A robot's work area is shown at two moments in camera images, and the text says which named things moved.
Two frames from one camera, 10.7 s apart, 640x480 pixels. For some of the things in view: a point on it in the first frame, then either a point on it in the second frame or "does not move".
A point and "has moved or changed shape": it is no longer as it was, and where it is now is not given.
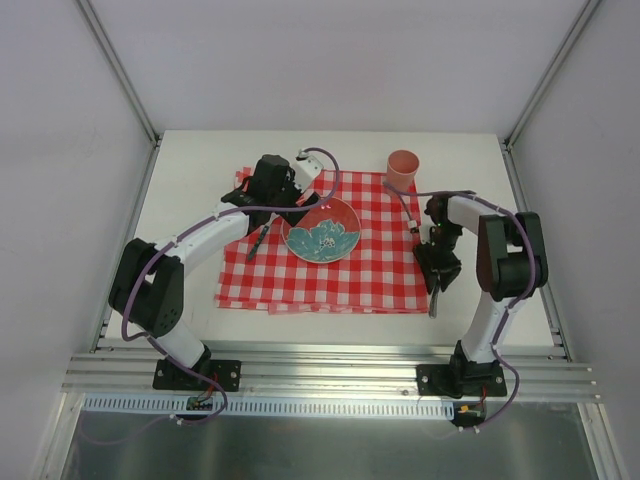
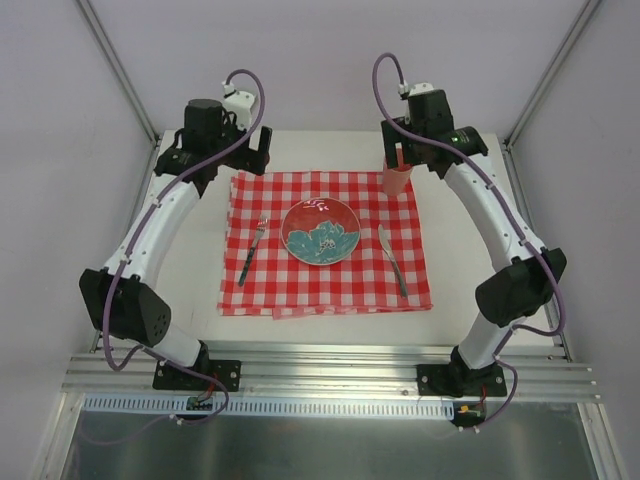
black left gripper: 292,201 -> 258,151
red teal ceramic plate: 325,234 does not move
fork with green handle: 259,240 has moved or changed shape
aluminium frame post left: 121,73 does not move
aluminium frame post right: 583,17 does not move
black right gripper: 437,261 -> 400,145
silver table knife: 433,304 -> 386,246
